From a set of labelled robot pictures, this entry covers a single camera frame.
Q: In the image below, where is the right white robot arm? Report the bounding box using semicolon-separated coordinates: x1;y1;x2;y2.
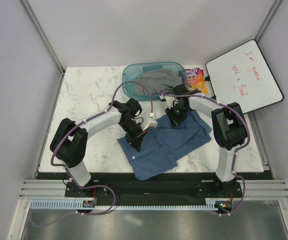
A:
159;84;250;197

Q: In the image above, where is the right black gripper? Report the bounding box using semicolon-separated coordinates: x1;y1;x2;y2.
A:
165;103;189;129

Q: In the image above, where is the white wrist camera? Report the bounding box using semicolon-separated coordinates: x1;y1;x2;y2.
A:
159;94;177;108
142;112;158;130

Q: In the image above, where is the whiteboard with red writing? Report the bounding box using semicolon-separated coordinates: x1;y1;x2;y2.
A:
205;40;284;113

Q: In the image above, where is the teal plastic bin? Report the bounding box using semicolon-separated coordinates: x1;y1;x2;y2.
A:
122;61;184;101

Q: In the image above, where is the white slotted cable duct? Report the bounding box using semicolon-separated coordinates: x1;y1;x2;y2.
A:
29;199;232;211

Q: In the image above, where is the purple cable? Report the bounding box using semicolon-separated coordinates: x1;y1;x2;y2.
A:
153;87;251;217
30;81;155;227

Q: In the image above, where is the Roald Dahl book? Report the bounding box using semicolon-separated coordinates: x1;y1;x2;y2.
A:
179;67;208;94

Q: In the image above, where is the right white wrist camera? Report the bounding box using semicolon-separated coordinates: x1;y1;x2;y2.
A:
159;94;177;108

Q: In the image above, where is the grey shirt in bin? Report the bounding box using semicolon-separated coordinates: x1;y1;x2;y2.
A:
136;68;183;94

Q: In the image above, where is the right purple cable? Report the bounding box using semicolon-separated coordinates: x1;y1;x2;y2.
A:
153;87;251;217

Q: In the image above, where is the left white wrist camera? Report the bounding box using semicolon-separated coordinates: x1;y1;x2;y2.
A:
142;112;158;130

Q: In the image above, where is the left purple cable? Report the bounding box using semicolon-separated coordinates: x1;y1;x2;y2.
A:
30;81;155;227

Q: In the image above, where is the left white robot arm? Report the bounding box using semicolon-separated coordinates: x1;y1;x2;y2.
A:
50;98;156;197

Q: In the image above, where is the blue checkered long sleeve shirt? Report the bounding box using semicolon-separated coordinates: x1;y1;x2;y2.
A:
117;111;212;181

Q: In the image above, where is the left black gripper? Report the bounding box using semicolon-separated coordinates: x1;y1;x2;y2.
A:
118;118;147;151

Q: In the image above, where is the small whiteboard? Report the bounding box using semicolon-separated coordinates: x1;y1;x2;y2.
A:
209;87;217;100

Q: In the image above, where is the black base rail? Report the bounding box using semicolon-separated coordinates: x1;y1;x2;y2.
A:
65;173;242;206

